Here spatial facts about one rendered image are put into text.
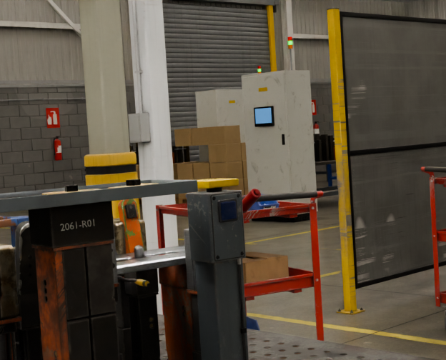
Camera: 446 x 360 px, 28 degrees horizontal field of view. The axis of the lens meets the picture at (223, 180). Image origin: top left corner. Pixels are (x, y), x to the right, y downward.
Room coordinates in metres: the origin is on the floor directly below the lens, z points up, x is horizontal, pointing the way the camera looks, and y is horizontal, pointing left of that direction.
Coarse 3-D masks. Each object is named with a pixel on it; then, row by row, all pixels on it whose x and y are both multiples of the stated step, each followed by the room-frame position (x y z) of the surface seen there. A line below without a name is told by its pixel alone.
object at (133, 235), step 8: (128, 200) 1.92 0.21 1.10; (120, 208) 1.91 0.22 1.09; (128, 208) 1.90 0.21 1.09; (136, 208) 1.92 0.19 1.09; (120, 216) 1.91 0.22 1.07; (128, 216) 1.90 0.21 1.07; (136, 216) 1.91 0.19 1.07; (128, 224) 1.90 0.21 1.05; (136, 224) 1.91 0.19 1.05; (128, 232) 1.90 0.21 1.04; (136, 232) 1.91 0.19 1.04; (128, 240) 1.89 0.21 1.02; (136, 240) 1.90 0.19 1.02; (128, 248) 1.89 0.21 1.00
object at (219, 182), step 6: (198, 180) 1.48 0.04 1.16; (204, 180) 1.46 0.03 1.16; (210, 180) 1.45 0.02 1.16; (216, 180) 1.44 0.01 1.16; (222, 180) 1.45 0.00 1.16; (228, 180) 1.45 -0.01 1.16; (234, 180) 1.46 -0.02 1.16; (198, 186) 1.46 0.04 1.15; (204, 186) 1.44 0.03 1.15; (210, 186) 1.43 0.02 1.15; (216, 186) 1.44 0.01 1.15; (222, 186) 1.45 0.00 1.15
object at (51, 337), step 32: (32, 224) 1.32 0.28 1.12; (64, 224) 1.27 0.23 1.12; (96, 224) 1.30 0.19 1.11; (64, 256) 1.28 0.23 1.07; (96, 256) 1.31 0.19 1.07; (64, 288) 1.28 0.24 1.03; (96, 288) 1.30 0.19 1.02; (64, 320) 1.27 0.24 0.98; (96, 320) 1.30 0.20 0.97; (64, 352) 1.27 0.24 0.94; (96, 352) 1.30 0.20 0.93
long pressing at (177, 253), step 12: (144, 252) 1.84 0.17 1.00; (156, 252) 1.83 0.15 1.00; (168, 252) 1.83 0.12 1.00; (180, 252) 1.80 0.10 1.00; (120, 264) 1.68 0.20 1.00; (132, 264) 1.66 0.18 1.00; (144, 264) 1.67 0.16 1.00; (156, 264) 1.68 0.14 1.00; (168, 264) 1.70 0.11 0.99; (180, 264) 1.71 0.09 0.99
